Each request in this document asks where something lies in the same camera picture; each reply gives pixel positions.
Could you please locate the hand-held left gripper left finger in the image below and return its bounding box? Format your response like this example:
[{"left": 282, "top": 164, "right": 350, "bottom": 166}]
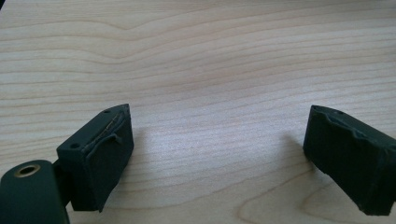
[{"left": 56, "top": 104, "right": 135, "bottom": 214}]

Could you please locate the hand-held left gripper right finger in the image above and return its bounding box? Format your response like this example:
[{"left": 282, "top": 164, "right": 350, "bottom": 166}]
[{"left": 303, "top": 105, "right": 396, "bottom": 217}]

